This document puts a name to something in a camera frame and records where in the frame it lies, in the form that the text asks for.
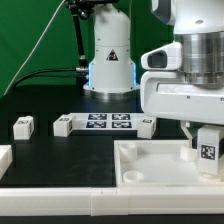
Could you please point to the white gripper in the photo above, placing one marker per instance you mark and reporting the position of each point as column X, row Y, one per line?
column 167, row 95

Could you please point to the white square tabletop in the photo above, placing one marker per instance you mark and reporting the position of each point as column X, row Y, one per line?
column 162, row 162

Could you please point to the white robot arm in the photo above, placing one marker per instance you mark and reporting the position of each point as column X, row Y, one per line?
column 197, row 51

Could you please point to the white left fence piece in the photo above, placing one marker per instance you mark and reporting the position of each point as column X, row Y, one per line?
column 5, row 158

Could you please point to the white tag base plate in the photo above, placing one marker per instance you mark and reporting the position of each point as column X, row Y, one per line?
column 107, row 121

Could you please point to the white front fence wall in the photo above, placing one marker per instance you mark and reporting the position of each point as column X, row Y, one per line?
column 111, row 201

